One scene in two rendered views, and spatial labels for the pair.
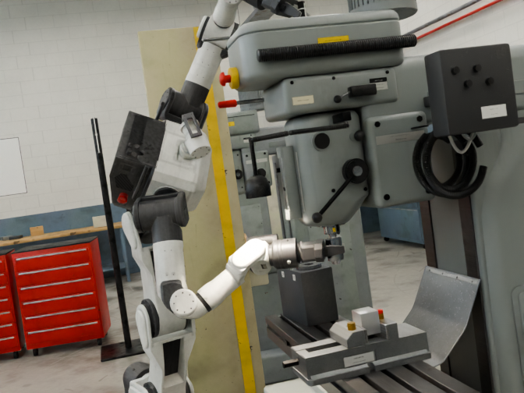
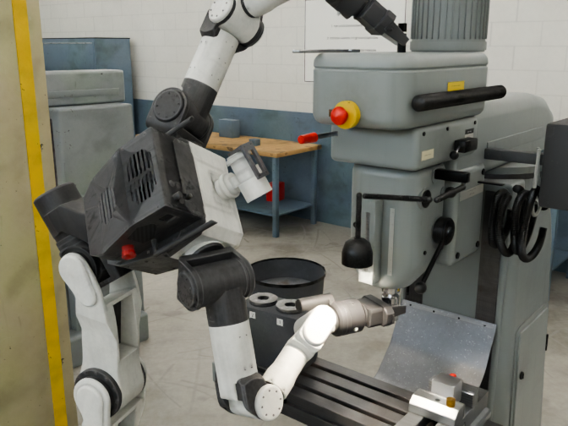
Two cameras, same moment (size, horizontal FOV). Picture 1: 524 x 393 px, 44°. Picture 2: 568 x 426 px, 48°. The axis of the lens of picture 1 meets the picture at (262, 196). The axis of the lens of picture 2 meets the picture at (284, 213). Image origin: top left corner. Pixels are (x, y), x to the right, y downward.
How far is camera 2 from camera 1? 1.32 m
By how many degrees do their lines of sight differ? 38
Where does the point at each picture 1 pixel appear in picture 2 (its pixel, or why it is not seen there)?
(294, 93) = (423, 146)
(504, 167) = not seen: hidden behind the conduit
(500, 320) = (505, 359)
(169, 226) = (241, 303)
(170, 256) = (246, 344)
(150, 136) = (184, 166)
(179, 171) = (225, 218)
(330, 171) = (425, 232)
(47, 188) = not seen: outside the picture
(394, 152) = (466, 208)
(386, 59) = (478, 109)
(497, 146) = not seen: hidden behind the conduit
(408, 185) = (468, 240)
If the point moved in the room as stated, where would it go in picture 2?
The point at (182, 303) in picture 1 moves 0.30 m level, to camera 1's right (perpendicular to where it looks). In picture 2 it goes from (270, 404) to (369, 364)
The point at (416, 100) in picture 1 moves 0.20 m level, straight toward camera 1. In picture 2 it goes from (481, 151) to (535, 163)
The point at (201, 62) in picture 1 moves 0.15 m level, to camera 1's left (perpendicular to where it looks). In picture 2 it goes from (218, 58) to (162, 59)
